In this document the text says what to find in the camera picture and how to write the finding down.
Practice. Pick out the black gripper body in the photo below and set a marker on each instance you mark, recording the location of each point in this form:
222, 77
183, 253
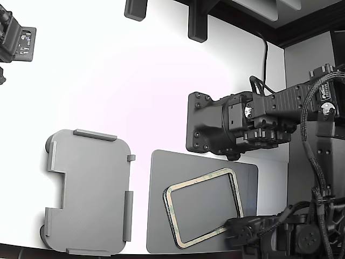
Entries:
256, 249

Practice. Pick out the beige tape-backed rectangular frame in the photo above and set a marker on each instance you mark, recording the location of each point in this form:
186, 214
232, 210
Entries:
199, 180

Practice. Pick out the black six-joint robot arm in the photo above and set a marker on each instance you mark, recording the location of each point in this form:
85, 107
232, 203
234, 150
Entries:
285, 97

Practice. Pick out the gray plastic box tray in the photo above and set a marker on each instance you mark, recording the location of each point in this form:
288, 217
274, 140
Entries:
91, 194

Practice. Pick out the gray flat mat plate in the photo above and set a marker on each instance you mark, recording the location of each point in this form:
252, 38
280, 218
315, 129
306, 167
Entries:
205, 201

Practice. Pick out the large light gray panel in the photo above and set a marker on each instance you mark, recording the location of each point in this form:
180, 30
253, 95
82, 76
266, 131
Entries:
256, 8

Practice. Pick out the small light gray panel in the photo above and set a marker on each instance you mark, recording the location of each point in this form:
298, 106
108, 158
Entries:
292, 4

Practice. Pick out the small black clamp piece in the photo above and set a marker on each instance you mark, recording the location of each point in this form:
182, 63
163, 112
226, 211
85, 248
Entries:
2, 76

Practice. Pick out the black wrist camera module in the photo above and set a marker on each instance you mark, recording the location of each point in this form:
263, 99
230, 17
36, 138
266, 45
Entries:
242, 229

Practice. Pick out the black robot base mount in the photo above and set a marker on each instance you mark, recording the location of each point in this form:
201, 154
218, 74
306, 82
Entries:
202, 121

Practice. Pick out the black shelf frame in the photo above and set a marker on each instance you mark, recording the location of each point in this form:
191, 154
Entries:
285, 35

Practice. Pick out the black bracket foot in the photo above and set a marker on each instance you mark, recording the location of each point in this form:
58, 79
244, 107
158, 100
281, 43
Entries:
198, 24

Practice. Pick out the dark gray bracket foot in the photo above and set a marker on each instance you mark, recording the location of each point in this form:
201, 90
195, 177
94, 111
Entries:
134, 9

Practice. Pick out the black camera with circuit board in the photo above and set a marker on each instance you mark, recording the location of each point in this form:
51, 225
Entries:
13, 40

